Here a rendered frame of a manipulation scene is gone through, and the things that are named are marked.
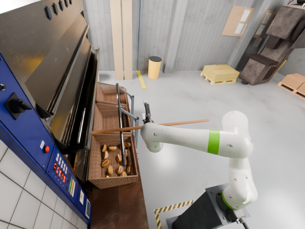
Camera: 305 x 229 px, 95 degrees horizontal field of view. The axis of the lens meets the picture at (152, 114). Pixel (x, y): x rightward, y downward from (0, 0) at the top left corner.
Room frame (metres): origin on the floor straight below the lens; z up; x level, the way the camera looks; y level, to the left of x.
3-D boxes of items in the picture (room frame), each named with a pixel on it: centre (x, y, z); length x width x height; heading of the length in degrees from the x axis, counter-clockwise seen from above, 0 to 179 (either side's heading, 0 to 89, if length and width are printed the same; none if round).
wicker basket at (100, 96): (1.95, 0.76, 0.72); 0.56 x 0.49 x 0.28; 20
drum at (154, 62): (4.26, 0.18, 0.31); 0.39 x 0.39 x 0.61
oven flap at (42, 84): (1.27, 0.80, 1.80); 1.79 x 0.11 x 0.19; 19
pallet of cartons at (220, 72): (4.89, -2.14, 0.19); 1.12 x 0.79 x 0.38; 110
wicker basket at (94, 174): (0.82, 0.37, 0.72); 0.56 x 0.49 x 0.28; 20
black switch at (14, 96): (0.30, 0.41, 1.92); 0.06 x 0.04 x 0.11; 19
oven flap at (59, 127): (1.27, 0.80, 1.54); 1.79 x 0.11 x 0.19; 19
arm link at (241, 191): (0.38, -0.60, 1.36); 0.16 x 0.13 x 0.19; 166
